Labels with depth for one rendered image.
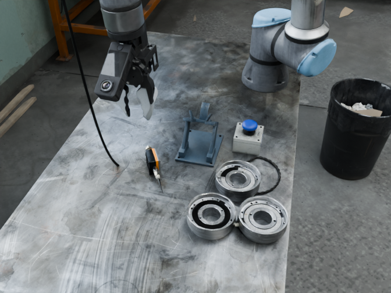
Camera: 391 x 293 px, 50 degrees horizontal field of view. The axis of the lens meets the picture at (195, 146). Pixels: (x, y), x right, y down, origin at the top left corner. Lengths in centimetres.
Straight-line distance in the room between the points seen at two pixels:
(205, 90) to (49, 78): 190
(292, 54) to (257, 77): 18
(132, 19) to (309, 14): 50
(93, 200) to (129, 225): 12
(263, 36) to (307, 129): 136
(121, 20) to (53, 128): 184
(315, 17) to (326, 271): 111
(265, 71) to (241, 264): 66
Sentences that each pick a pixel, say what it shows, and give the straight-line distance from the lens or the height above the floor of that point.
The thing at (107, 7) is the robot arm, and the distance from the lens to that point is 79.
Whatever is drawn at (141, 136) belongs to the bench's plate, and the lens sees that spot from 115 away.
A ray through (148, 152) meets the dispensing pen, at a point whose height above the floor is 84.
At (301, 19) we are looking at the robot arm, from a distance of 115.
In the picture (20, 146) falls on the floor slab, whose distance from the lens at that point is 252.
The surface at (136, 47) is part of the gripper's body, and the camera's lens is 85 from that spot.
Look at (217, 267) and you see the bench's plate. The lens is 86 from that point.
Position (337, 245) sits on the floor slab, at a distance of 199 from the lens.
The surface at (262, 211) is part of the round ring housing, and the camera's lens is 92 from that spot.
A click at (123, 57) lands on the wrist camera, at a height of 113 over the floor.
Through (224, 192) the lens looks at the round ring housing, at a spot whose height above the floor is 83.
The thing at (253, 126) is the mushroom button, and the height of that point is 87.
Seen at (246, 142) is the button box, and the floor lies 84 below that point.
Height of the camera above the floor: 152
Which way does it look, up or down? 40 degrees down
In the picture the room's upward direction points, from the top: 1 degrees clockwise
